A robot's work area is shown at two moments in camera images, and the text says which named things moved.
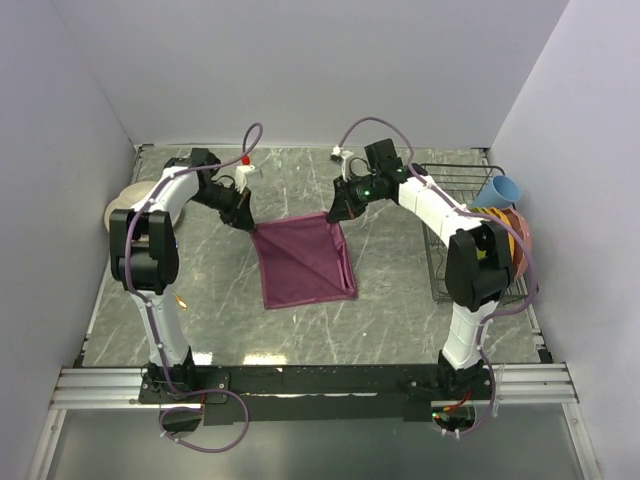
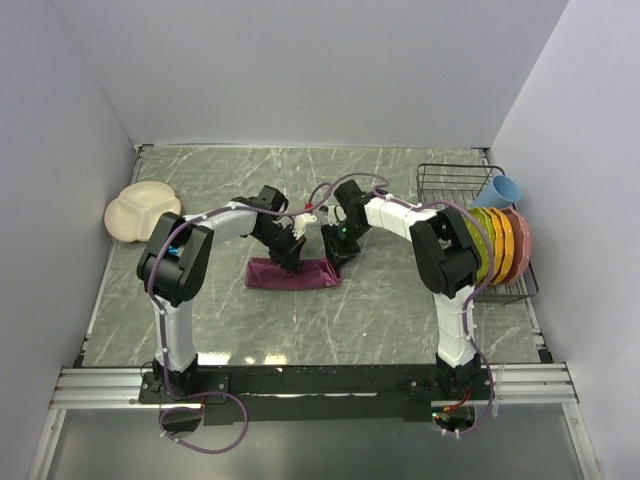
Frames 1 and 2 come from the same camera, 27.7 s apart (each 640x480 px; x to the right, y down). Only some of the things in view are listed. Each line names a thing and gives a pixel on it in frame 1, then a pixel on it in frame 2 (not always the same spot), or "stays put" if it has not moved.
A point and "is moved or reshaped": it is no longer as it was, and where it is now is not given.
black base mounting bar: x=316 y=394 stays put
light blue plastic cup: x=498 y=192 stays put
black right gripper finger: x=340 y=210 to x=338 y=256
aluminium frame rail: x=126 y=388 stays put
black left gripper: x=242 y=217 to x=289 y=258
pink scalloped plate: x=517 y=219 stays put
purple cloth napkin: x=304 y=260 is moved or reshaped
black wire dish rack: x=467 y=183 stays put
